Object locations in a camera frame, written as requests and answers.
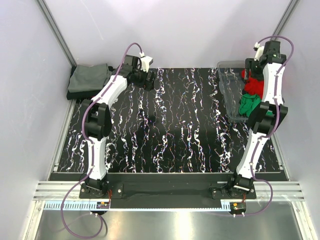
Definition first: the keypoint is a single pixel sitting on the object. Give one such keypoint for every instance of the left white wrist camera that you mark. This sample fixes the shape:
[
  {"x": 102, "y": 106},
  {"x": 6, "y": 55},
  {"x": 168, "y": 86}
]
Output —
[{"x": 146, "y": 61}]

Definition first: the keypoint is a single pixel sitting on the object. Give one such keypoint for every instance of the aluminium corner post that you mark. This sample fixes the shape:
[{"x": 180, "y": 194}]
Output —
[
  {"x": 288, "y": 12},
  {"x": 56, "y": 31}
]

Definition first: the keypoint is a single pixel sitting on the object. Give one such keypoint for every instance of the white slotted cable duct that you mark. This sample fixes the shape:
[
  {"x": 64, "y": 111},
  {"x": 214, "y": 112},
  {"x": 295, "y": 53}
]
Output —
[{"x": 99, "y": 206}]

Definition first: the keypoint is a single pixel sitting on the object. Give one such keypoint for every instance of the green t shirt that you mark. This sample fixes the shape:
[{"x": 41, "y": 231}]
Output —
[{"x": 249, "y": 104}]

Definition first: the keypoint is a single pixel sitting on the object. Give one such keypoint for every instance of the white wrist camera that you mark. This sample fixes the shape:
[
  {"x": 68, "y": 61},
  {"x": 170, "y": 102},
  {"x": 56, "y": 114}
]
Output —
[
  {"x": 259, "y": 49},
  {"x": 146, "y": 61}
]

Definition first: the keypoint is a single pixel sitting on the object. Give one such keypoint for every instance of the folded grey t shirt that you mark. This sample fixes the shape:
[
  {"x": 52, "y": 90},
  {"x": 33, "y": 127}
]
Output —
[{"x": 89, "y": 78}]

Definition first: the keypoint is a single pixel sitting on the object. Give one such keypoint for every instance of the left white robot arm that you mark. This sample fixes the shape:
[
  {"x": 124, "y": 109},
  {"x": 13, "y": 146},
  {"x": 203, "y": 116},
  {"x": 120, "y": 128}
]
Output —
[{"x": 97, "y": 124}]

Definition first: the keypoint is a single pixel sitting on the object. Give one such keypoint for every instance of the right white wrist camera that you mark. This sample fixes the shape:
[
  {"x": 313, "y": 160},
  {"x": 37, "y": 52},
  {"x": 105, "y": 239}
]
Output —
[{"x": 259, "y": 49}]

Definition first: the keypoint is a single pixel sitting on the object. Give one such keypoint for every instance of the clear plastic bin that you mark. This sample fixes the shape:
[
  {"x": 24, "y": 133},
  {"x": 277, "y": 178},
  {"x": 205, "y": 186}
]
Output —
[{"x": 231, "y": 85}]

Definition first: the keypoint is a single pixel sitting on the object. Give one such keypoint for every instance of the aluminium frame rail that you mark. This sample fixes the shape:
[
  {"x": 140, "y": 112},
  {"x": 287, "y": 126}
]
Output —
[{"x": 282, "y": 190}]

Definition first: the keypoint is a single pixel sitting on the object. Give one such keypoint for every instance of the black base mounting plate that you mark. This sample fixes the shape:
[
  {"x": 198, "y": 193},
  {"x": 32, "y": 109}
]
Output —
[{"x": 211, "y": 198}]

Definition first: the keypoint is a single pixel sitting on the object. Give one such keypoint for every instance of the red t shirt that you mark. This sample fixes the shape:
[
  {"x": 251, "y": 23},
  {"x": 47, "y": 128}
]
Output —
[{"x": 253, "y": 86}]

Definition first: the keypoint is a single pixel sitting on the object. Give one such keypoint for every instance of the left aluminium corner post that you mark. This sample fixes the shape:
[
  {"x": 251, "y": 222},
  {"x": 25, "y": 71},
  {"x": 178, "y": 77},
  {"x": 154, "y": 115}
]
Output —
[{"x": 56, "y": 31}]

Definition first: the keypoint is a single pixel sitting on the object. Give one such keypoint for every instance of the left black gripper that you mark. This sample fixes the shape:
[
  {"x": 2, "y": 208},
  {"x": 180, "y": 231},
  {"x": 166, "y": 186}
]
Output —
[{"x": 147, "y": 85}]

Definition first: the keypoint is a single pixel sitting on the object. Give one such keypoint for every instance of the right aluminium corner post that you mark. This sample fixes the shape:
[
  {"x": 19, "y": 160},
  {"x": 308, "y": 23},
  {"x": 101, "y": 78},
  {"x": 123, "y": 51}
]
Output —
[{"x": 288, "y": 12}]

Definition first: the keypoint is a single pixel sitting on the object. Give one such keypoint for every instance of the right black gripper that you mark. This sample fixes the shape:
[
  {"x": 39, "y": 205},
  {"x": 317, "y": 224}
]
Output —
[{"x": 249, "y": 64}]

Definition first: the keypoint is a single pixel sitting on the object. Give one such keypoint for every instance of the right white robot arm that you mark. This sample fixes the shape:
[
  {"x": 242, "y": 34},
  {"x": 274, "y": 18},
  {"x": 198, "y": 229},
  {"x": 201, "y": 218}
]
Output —
[{"x": 267, "y": 65}]

